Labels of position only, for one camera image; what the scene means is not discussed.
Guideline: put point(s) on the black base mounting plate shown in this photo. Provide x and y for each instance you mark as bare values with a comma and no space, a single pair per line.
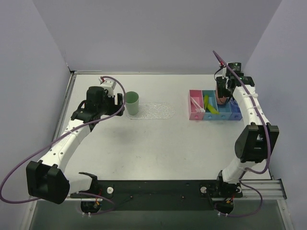
164,195

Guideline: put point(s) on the yellow toothpaste tube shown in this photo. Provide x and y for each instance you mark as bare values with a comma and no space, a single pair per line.
212,110
206,101

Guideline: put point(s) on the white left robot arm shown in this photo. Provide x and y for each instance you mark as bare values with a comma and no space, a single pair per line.
46,178

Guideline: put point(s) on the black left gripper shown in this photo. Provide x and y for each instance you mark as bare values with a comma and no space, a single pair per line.
115,104

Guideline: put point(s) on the large clear textured tray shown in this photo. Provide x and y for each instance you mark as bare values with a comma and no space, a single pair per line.
153,111

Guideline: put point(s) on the green plastic cup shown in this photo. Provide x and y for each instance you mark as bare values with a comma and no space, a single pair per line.
132,102

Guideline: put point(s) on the orange plastic cup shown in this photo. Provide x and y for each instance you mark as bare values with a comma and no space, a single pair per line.
220,100

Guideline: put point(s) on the aluminium rail frame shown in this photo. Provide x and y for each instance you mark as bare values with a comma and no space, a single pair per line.
269,189

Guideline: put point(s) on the pink organizer box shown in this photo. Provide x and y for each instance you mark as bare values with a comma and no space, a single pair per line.
195,105

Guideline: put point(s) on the light blue organizer box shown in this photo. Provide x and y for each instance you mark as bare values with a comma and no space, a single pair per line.
224,110

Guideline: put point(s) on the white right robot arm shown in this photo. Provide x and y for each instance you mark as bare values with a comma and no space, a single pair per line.
254,146

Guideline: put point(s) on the dark blue organizer box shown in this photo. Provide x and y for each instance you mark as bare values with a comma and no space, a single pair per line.
236,113

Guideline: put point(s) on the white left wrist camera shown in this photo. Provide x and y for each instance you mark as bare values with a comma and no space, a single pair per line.
107,84

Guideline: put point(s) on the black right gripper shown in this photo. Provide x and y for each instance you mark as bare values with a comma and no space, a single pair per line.
222,89

